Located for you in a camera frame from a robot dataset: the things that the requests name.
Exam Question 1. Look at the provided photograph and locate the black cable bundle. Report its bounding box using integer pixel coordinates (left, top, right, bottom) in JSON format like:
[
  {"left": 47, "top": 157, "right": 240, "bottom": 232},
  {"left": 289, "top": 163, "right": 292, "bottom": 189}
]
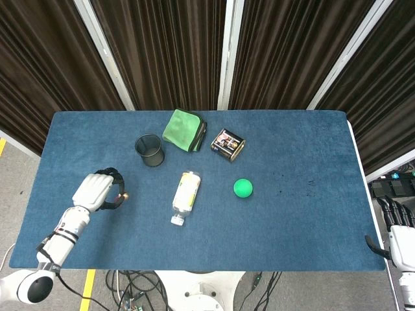
[
  {"left": 238, "top": 271, "right": 283, "bottom": 311},
  {"left": 105, "top": 270, "right": 171, "bottom": 311}
]

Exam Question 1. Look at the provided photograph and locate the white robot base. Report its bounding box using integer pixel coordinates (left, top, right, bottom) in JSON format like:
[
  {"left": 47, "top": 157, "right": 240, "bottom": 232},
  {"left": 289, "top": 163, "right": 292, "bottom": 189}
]
[{"left": 155, "top": 270, "right": 244, "bottom": 311}]

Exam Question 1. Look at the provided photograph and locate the green foam ball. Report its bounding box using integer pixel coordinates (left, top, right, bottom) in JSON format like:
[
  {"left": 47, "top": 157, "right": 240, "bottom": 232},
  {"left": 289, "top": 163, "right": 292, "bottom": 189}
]
[{"left": 233, "top": 178, "right": 254, "bottom": 199}]

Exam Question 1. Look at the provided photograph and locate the blue table mat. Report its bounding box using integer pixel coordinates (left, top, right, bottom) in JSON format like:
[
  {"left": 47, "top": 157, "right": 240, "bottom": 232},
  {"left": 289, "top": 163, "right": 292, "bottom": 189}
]
[{"left": 8, "top": 109, "right": 386, "bottom": 272}]

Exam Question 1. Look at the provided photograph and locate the yellow floor tape strip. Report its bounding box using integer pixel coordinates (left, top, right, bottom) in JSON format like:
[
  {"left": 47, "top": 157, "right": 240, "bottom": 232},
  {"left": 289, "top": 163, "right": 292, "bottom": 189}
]
[{"left": 79, "top": 269, "right": 97, "bottom": 310}]

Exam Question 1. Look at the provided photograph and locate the dark brown curtain panel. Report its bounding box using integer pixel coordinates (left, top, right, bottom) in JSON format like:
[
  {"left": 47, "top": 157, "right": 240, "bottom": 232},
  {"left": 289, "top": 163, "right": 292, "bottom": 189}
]
[
  {"left": 90, "top": 0, "right": 228, "bottom": 111},
  {"left": 0, "top": 0, "right": 127, "bottom": 156},
  {"left": 316, "top": 0, "right": 415, "bottom": 176},
  {"left": 228, "top": 0, "right": 377, "bottom": 110}
]

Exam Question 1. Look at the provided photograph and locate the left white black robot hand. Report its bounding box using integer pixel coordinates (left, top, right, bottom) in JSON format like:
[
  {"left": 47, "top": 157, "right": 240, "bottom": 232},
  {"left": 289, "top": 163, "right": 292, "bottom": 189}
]
[{"left": 71, "top": 167, "right": 127, "bottom": 213}]

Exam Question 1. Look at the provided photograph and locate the folded green microfibre cloth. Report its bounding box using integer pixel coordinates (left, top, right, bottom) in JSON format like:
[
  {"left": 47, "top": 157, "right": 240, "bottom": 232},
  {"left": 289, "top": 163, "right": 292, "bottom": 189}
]
[{"left": 161, "top": 108, "right": 208, "bottom": 152}]

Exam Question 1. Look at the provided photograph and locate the black equipment box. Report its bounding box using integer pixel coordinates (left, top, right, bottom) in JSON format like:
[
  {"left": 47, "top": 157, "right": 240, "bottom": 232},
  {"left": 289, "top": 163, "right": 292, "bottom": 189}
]
[{"left": 369, "top": 161, "right": 415, "bottom": 199}]

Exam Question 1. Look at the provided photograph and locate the white partition post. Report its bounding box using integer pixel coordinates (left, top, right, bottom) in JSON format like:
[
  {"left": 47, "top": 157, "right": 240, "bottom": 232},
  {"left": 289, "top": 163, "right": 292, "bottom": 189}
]
[
  {"left": 306, "top": 0, "right": 395, "bottom": 110},
  {"left": 73, "top": 0, "right": 136, "bottom": 111},
  {"left": 217, "top": 0, "right": 245, "bottom": 110}
]

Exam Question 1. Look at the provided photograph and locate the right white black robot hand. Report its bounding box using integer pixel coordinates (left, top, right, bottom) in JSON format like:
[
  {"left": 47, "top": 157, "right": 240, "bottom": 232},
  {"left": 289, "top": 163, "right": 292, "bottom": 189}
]
[{"left": 364, "top": 194, "right": 415, "bottom": 271}]

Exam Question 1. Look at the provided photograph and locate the black mesh pen cup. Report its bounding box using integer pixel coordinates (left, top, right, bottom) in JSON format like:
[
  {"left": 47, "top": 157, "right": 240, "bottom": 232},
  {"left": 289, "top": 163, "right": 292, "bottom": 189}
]
[{"left": 134, "top": 133, "right": 165, "bottom": 168}]

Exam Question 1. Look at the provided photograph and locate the black gold printed tin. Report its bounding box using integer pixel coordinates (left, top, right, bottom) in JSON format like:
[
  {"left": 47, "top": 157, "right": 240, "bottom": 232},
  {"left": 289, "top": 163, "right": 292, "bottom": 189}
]
[{"left": 209, "top": 128, "right": 246, "bottom": 163}]

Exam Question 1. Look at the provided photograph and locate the clear plastic bottle white cap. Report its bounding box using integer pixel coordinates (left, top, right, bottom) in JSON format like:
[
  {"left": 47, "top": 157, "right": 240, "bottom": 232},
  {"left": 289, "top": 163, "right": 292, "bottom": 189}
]
[{"left": 170, "top": 170, "right": 202, "bottom": 227}]

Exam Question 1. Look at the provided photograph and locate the white table frame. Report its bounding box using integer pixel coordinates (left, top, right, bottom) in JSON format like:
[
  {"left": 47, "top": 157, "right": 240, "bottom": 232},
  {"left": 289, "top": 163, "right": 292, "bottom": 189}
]
[{"left": 346, "top": 119, "right": 400, "bottom": 311}]

